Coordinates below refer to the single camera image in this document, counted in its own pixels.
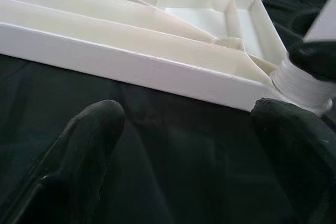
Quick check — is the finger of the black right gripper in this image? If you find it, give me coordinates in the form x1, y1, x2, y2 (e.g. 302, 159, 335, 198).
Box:
287, 40, 336, 82

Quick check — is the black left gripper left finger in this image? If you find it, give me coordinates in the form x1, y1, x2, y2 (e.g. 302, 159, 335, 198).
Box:
10, 99, 125, 224

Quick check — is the white plastic table top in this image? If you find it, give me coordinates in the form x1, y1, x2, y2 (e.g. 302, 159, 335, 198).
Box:
0, 0, 333, 116

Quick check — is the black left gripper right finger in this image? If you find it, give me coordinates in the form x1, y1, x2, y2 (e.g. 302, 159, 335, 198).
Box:
250, 98, 336, 224

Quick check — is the white plastic table leg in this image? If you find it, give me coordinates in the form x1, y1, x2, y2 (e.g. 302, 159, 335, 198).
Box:
270, 0, 336, 112

